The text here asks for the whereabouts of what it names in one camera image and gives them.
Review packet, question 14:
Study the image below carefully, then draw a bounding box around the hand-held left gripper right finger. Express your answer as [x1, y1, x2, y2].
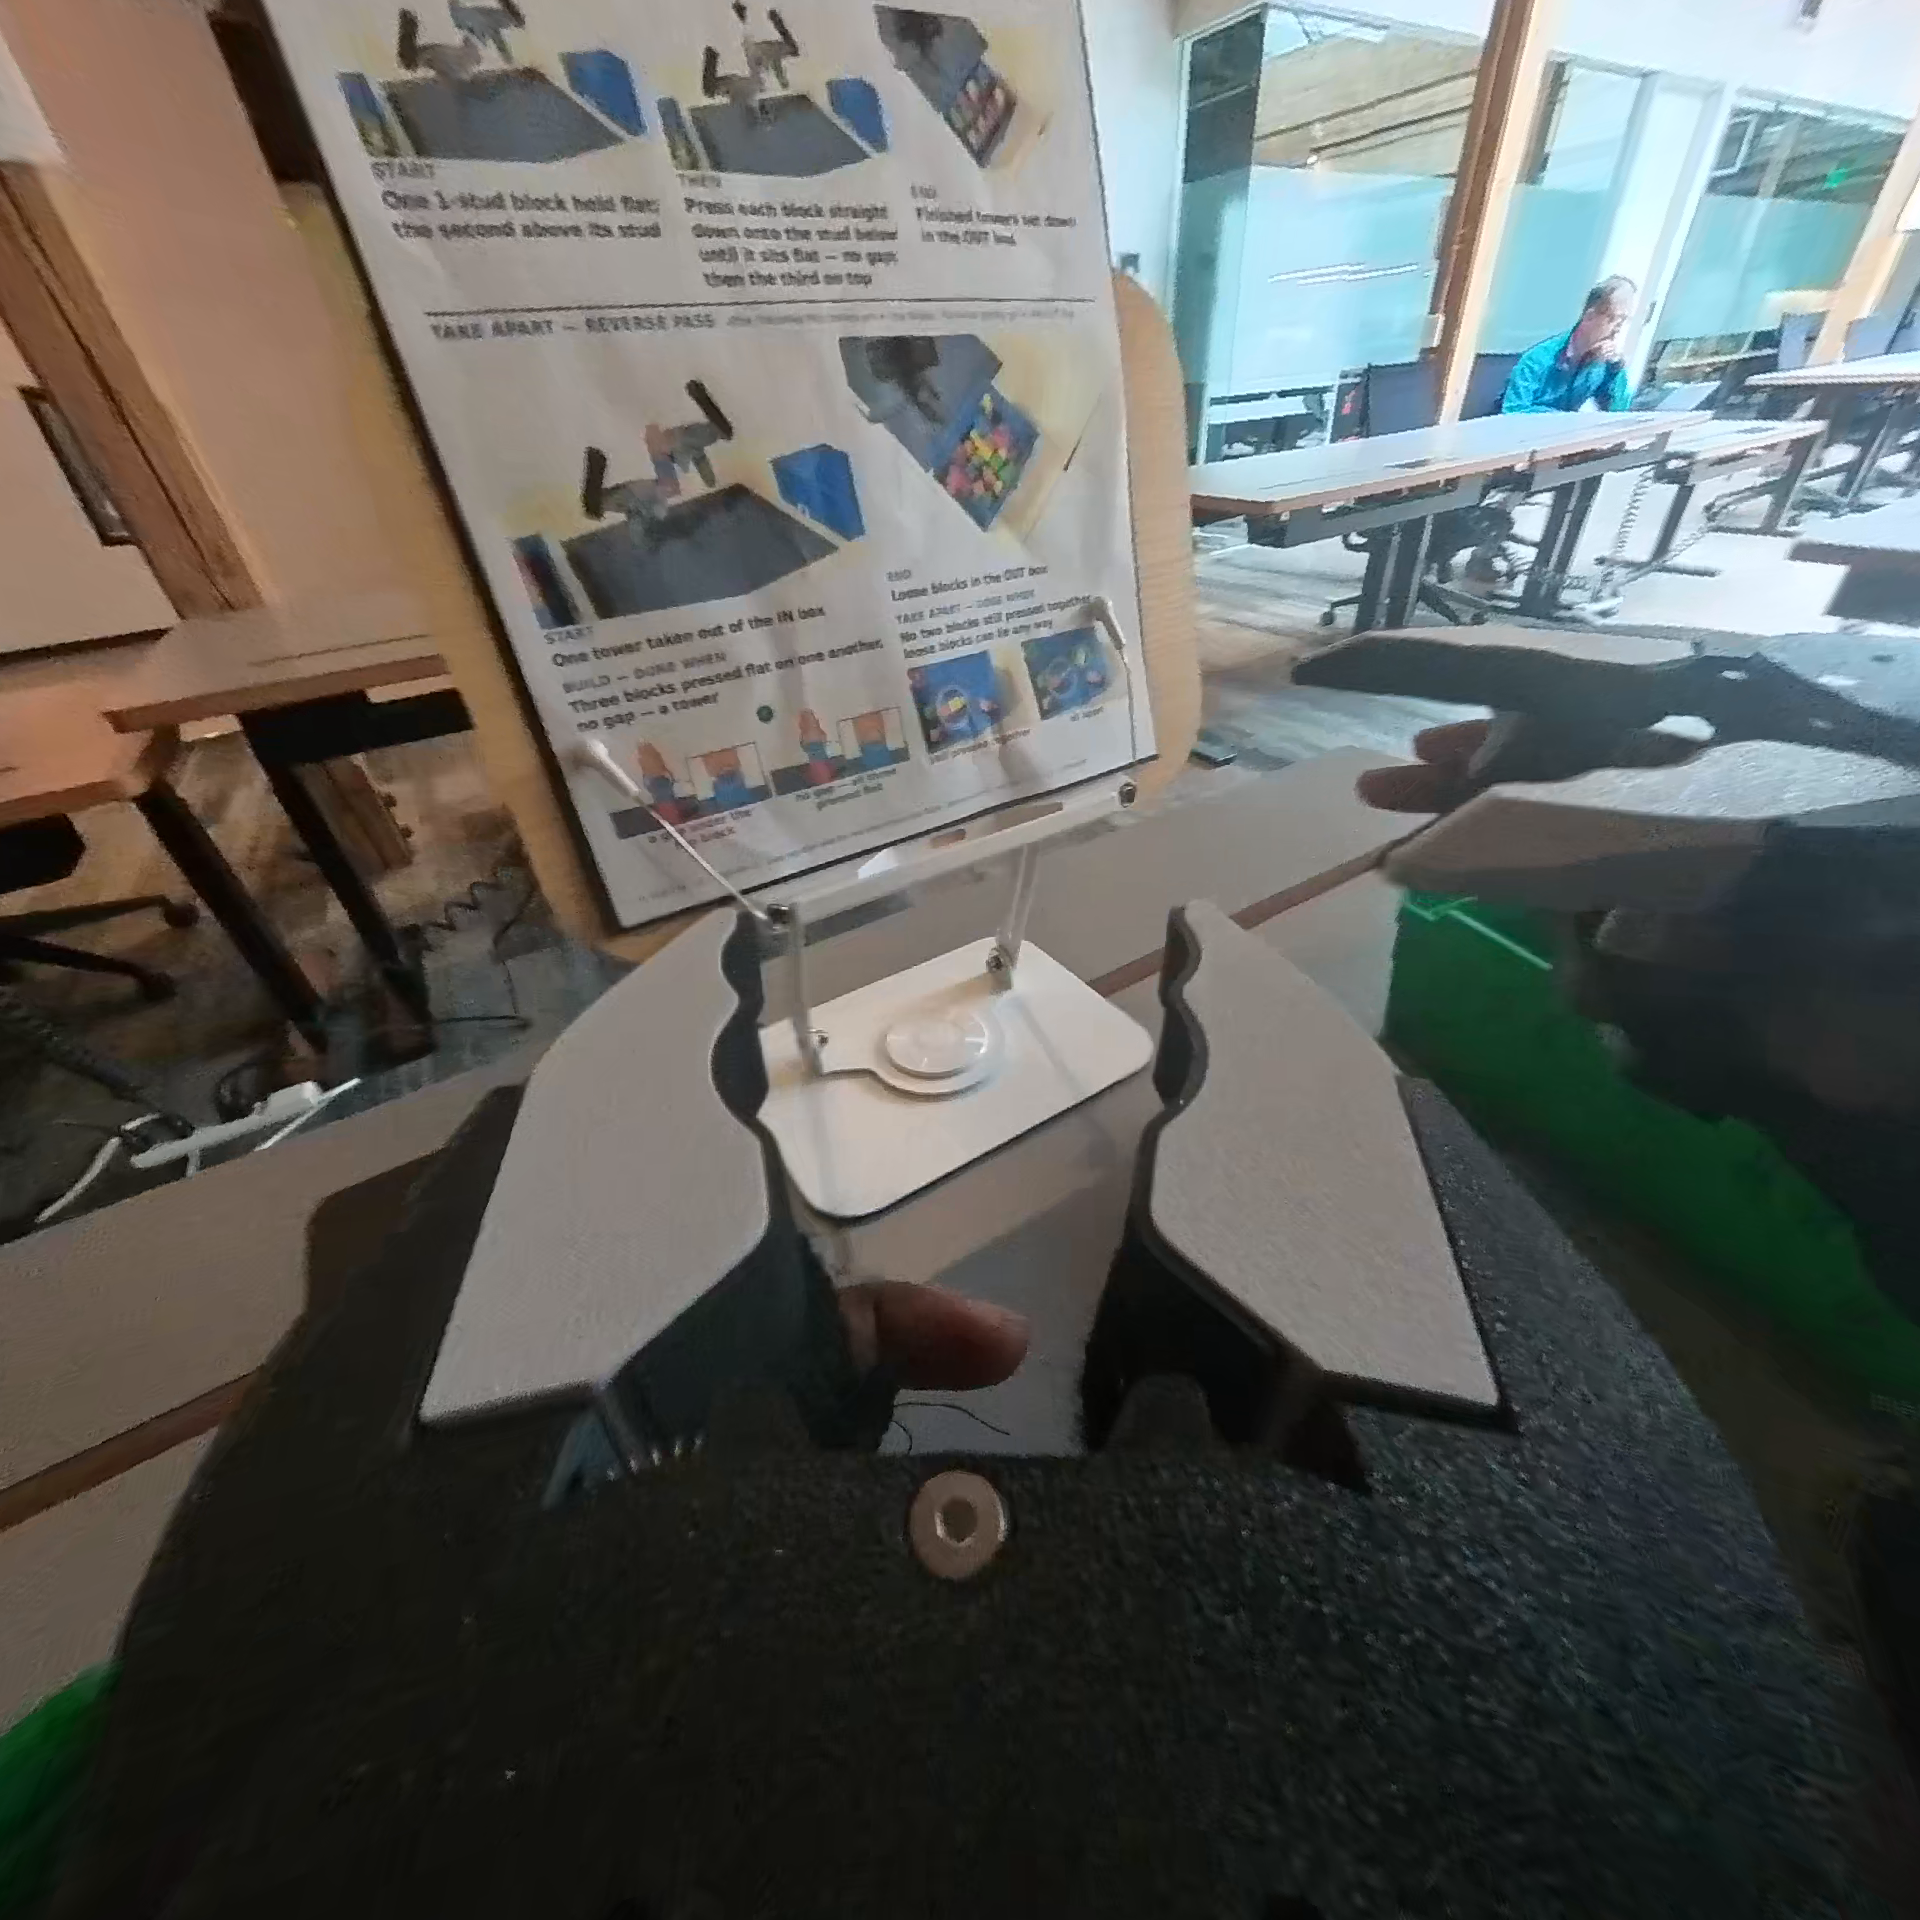
[1128, 899, 1503, 1422]

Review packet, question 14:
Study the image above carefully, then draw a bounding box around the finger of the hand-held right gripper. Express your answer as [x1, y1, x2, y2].
[1294, 625, 1711, 751]
[1383, 738, 1807, 921]

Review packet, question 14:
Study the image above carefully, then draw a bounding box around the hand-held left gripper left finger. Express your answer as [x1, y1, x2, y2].
[420, 906, 817, 1426]

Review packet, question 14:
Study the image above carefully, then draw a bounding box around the person's right hand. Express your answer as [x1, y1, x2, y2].
[1352, 719, 1503, 816]

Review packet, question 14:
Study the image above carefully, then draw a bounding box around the person's left hand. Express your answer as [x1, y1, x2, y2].
[838, 1279, 1030, 1390]

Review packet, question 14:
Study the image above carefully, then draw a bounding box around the black office chair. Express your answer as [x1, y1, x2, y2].
[0, 814, 201, 1003]
[1316, 491, 1512, 635]
[1327, 355, 1520, 453]

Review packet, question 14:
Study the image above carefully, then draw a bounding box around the wooden desk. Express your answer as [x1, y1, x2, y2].
[1739, 346, 1920, 518]
[0, 621, 463, 1058]
[1189, 402, 1832, 627]

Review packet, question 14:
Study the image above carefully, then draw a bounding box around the white poster stand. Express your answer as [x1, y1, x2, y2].
[576, 597, 1160, 1219]

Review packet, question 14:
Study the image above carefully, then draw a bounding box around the white power strip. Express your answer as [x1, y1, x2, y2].
[128, 1077, 328, 1178]

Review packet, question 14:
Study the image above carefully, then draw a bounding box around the instruction poster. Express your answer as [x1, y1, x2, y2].
[257, 0, 1167, 933]

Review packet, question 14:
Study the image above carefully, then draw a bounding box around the small framed wall picture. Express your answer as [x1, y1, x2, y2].
[16, 381, 143, 549]

